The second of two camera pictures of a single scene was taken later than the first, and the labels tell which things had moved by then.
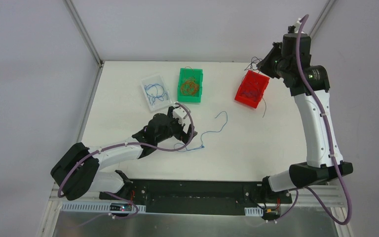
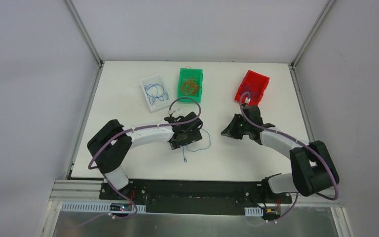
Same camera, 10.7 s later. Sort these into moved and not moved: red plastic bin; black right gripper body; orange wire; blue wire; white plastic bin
Moved: black right gripper body
Not moved: white plastic bin; orange wire; blue wire; red plastic bin
